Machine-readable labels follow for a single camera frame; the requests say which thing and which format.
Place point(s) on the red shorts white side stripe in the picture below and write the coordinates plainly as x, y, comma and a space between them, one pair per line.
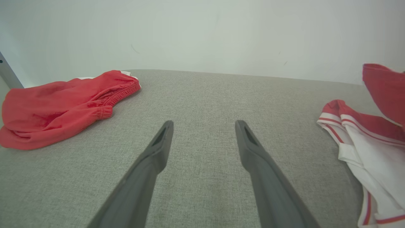
57, 107

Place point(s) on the grey wall trim strip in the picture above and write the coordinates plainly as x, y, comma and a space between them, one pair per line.
9, 74

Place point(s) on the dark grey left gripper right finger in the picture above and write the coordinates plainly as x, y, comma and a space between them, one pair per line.
275, 196

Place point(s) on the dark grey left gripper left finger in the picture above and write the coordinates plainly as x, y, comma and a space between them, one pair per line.
139, 190

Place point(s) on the red basketball jersey white trim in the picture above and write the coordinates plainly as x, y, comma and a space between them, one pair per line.
376, 152

